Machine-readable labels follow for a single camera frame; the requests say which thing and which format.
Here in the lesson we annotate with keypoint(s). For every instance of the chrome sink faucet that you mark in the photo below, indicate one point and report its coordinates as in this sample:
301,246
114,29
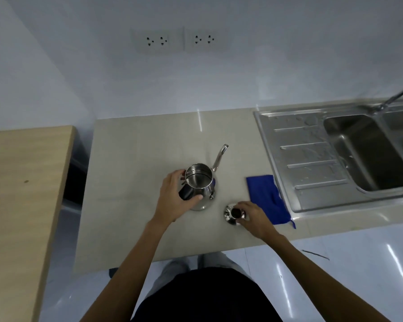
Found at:
394,97

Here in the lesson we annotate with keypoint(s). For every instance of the person's dark shirt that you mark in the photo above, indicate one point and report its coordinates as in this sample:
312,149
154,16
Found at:
208,296

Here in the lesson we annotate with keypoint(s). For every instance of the white double wall socket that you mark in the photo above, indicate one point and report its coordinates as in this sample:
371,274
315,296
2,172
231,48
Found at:
206,38
157,40

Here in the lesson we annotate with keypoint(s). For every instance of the person's left forearm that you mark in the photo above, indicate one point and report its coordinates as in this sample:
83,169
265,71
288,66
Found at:
122,274

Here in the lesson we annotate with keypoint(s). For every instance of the person's left hand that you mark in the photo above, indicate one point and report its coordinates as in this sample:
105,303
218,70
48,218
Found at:
169,197

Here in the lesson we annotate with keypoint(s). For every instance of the person's left thumb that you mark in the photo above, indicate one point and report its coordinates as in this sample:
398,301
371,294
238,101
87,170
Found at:
192,201

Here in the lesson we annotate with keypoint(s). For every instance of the person's right hand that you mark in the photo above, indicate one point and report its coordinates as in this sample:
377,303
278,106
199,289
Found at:
257,221

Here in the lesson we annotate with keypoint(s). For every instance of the light wooden table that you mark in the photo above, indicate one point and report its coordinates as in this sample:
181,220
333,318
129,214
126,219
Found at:
22,217

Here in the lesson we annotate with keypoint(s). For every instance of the blue cleaning cloth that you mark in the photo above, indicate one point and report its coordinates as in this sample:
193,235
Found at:
269,199

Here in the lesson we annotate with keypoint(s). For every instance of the person's right forearm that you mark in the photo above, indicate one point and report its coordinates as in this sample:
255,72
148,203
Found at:
325,281

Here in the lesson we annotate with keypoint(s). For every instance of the stainless steel gooseneck kettle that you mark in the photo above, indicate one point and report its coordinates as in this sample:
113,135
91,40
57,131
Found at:
199,186

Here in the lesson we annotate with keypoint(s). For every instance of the stainless steel kettle lid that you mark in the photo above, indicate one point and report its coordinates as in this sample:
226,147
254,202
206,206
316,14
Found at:
234,214

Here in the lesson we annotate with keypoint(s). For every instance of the person's right thumb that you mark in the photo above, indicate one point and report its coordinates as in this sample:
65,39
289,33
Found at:
242,221

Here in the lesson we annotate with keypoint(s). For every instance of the stainless steel double sink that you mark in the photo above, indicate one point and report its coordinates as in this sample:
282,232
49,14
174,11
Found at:
339,154

